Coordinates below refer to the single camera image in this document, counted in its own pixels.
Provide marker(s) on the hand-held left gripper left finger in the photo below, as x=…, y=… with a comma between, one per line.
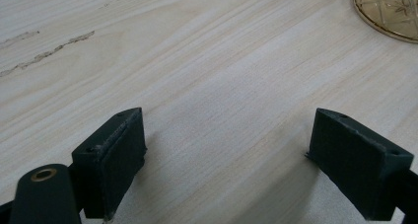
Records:
x=111, y=161

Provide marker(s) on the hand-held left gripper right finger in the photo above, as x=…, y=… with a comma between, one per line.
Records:
x=355, y=164

